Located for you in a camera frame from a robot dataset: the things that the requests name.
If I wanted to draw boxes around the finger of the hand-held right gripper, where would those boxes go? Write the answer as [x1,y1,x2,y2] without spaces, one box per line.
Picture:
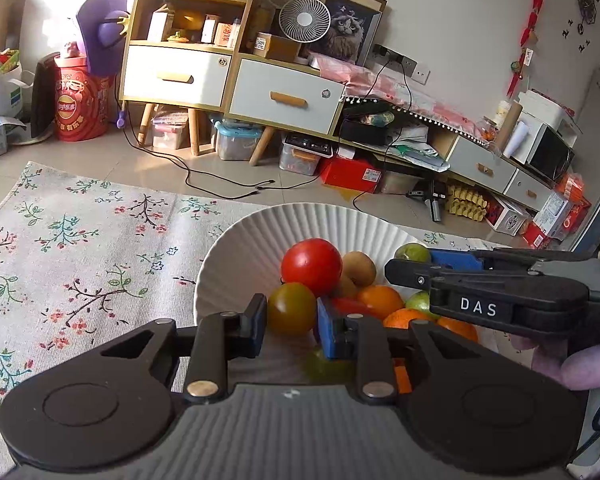
[427,248,600,275]
[384,258,543,291]

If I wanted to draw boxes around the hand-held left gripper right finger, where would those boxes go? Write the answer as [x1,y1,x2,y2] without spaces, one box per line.
[317,297,511,405]

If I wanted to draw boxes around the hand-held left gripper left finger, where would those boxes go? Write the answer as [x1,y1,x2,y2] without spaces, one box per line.
[72,294,269,405]

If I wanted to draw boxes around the red tomato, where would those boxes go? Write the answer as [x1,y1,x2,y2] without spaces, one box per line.
[280,238,343,297]
[330,296,381,322]

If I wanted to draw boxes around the light green jujube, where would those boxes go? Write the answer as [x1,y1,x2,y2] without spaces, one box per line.
[405,291,438,318]

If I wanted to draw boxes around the small green tomato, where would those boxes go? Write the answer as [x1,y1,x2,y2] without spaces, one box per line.
[302,349,356,383]

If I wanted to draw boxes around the orange tomato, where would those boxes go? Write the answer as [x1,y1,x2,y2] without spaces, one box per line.
[356,285,406,321]

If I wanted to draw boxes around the brown-green tomato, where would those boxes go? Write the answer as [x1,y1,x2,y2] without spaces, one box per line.
[266,282,318,337]

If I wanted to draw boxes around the small mandarin orange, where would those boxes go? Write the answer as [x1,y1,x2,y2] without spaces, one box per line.
[382,308,436,331]

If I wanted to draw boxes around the brown longan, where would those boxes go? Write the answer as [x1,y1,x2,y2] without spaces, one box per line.
[332,275,358,300]
[341,251,377,287]

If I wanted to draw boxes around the white ribbed plate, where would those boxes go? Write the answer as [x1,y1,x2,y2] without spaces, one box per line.
[192,202,511,386]

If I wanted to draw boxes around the person's right hand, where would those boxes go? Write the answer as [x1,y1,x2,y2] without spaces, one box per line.
[510,332,600,392]

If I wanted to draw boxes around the yellow egg carton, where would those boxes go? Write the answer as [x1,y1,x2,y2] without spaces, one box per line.
[445,182,492,224]

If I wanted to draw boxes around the black handheld device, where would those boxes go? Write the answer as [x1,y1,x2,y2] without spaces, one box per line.
[405,180,449,224]

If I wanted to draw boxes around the white box red print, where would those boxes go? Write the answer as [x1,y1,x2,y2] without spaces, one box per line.
[486,195,531,236]

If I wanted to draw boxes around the white low cabinet drawer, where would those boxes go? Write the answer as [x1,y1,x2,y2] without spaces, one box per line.
[450,136,519,194]
[505,169,554,212]

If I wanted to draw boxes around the white blue printed carton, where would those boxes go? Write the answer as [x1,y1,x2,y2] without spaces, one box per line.
[532,189,573,238]

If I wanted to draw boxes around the long low wooden cabinet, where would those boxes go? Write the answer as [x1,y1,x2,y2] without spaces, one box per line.
[337,95,556,212]

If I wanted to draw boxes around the red flat box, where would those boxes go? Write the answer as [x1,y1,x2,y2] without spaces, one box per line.
[320,156,384,194]

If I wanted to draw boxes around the loose paper pile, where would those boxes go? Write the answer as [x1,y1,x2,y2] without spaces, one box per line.
[390,124,452,172]

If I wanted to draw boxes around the red carton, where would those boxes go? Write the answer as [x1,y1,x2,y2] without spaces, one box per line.
[560,200,593,241]

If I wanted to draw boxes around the glass jar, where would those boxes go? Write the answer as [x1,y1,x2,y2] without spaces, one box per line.
[480,116,501,144]

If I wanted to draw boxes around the orange plastic bag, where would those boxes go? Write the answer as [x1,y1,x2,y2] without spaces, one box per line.
[555,172,593,206]

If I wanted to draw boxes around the black microwave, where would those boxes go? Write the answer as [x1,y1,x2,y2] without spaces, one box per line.
[522,122,576,184]

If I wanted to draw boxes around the cardboard tube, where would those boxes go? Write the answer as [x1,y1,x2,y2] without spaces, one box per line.
[492,101,524,154]

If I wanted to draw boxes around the black case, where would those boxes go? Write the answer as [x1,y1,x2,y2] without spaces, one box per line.
[340,102,397,147]

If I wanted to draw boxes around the clear storage box black lid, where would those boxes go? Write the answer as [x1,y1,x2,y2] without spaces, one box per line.
[279,132,334,177]

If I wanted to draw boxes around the pink patterned cloth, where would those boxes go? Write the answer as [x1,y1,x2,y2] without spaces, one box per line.
[310,55,487,137]

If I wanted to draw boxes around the white appliance box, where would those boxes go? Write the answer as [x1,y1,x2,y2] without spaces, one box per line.
[517,89,579,132]

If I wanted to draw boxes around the clear storage box blue lid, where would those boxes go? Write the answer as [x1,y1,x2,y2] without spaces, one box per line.
[211,117,264,162]

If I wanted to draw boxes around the floral tablecloth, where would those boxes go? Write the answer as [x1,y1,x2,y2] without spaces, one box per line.
[0,161,600,478]

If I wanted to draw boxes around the clear box pink contents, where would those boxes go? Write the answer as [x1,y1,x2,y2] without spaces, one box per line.
[150,110,191,151]

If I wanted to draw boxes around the red hanging ornament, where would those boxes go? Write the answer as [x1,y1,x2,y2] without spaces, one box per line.
[507,0,552,100]

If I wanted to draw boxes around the framed cat picture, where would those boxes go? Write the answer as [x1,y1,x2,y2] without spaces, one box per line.
[307,0,387,67]

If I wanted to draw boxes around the brown cardboard box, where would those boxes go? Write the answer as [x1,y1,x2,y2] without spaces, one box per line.
[252,32,302,62]

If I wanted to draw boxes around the white desk fan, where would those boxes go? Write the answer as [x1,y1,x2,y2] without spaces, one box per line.
[278,0,332,65]

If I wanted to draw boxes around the red printed drum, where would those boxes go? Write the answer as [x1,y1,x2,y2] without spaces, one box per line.
[54,52,117,142]

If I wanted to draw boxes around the wooden shelf cabinet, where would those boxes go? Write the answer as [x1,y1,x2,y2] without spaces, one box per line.
[117,0,348,167]

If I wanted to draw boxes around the small white carton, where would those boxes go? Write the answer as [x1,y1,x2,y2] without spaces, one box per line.
[147,4,176,43]

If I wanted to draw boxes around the purple foam toy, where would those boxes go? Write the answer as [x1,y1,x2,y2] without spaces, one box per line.
[75,0,131,77]

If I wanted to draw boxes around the black floor cable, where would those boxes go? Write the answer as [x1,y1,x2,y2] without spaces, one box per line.
[115,75,291,201]

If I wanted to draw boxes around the wall socket strip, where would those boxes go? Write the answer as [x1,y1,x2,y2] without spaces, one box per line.
[372,44,431,86]

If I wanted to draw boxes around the black deer wall decoration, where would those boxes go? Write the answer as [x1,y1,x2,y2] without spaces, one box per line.
[562,0,600,54]

